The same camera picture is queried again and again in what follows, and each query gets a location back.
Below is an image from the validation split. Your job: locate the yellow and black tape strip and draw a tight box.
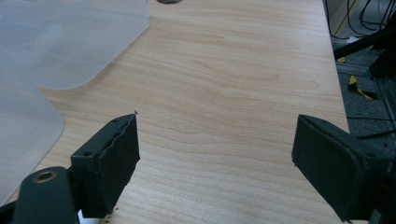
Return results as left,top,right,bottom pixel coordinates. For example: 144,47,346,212
346,74,379,101

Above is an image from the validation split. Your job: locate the translucent white plastic sheet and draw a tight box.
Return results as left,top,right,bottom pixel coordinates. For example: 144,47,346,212
0,63,65,206
0,0,150,91

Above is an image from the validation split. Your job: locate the black metal stand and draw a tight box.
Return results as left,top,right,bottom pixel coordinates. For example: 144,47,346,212
332,18,396,80

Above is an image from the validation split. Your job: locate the thin black cable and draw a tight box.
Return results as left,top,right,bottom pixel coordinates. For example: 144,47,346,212
346,116,396,140

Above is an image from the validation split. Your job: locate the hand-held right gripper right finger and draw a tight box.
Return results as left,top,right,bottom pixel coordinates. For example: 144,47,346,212
290,113,392,223

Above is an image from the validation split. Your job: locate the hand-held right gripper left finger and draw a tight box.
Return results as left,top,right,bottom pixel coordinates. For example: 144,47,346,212
70,113,141,219

